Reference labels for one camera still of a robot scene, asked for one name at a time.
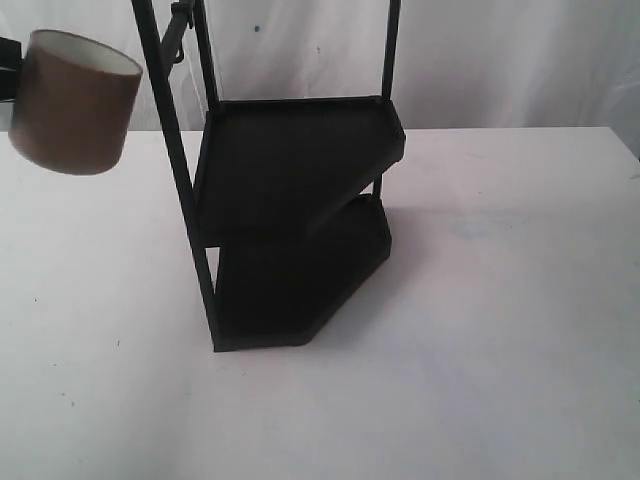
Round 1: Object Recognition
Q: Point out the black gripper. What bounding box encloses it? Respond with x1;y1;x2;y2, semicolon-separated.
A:
0;37;23;103

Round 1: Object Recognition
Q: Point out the brown mug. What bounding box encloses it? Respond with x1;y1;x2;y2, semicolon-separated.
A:
8;29;143;176

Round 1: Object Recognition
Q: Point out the black rack hook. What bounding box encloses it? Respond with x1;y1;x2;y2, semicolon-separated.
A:
163;0;194;67

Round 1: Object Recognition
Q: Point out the black two-tier metal rack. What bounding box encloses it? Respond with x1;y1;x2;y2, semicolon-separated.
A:
133;1;406;352

